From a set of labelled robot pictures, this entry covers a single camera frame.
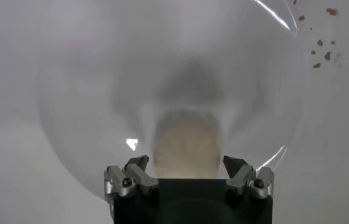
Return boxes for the scattered brown crumbs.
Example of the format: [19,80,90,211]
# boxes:
[292,0,349,69]

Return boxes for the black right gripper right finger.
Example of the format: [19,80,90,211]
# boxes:
[222,155,275,200]

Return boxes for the round white plate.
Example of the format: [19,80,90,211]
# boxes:
[37,0,312,201]

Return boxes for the white steamed baozi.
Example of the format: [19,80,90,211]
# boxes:
[153,111,223,180]

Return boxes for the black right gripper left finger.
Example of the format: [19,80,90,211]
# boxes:
[103,154,160,202]

